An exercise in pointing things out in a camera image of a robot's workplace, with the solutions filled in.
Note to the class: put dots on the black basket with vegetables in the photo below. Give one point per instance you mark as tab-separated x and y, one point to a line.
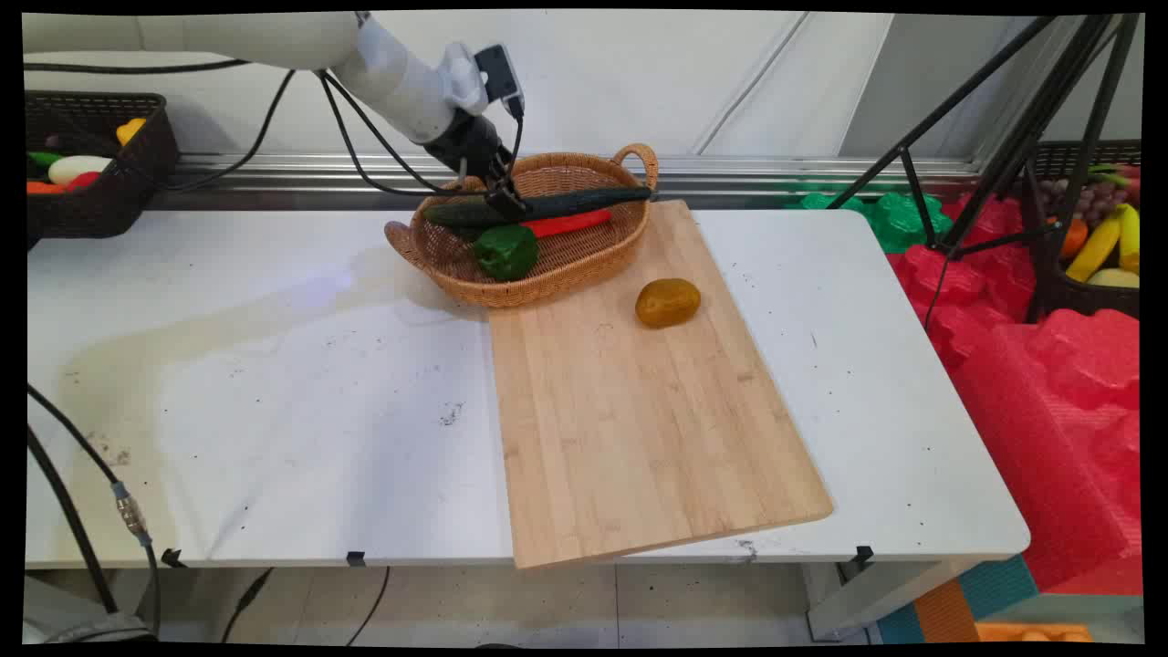
109	205

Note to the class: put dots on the green foam mat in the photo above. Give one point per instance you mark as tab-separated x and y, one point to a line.
899	219

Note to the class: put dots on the white toy eggplant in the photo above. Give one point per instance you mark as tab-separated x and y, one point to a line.
78	168

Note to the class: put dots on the black tripod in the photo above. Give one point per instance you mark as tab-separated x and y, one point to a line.
1022	137

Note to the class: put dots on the brown potato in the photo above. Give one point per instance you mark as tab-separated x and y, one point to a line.
668	303

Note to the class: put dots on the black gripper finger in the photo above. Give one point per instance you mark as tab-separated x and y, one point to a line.
516	196
498	203

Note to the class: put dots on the metal wall rail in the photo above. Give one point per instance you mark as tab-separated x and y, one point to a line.
776	173

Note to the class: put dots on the black basket with fruit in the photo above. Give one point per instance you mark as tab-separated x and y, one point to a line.
1086	297

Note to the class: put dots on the white table leg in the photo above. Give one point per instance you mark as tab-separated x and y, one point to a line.
876	598

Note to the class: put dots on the pale yellow toy fruit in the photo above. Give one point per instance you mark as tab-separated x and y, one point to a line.
1115	278

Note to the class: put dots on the orange toy carrot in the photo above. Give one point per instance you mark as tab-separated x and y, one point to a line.
44	188

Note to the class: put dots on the blue and orange mat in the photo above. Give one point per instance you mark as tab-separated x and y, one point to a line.
949	611

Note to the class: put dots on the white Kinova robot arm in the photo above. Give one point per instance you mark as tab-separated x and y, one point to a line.
274	38

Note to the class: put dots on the red and green toy chili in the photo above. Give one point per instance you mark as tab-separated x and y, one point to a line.
1118	175

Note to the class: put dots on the yellow toy pepper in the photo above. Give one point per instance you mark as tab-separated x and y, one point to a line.
130	130

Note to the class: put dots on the dark green cucumber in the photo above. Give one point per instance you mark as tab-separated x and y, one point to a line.
584	201

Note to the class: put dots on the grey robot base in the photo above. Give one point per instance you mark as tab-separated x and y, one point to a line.
91	630

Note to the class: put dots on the orange toy fruit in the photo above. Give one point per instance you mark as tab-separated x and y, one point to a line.
1075	237

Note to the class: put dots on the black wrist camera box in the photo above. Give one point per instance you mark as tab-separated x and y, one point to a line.
498	73

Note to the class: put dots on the red toy vegetable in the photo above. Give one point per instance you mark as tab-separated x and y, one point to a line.
84	180

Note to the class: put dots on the short yellow toy banana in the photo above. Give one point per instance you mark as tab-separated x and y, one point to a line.
1130	235

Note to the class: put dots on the red foam mat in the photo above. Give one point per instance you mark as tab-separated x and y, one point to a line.
1049	411

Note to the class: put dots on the green toy vegetable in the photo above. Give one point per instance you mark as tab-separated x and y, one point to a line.
44	159

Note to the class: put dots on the long yellow toy banana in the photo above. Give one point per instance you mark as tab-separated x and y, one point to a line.
1095	248

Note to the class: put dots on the purple toy grapes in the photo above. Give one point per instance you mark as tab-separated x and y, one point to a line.
1090	203

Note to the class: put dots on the red chili pepper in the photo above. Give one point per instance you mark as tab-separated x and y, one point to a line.
570	223

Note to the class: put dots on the orange foam piece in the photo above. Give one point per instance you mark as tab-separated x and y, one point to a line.
1031	632

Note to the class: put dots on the wooden cutting board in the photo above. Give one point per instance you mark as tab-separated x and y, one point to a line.
639	420

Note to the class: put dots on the green bell pepper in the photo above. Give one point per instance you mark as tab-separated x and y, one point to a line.
505	254

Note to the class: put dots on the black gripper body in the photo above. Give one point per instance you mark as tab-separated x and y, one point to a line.
470	146

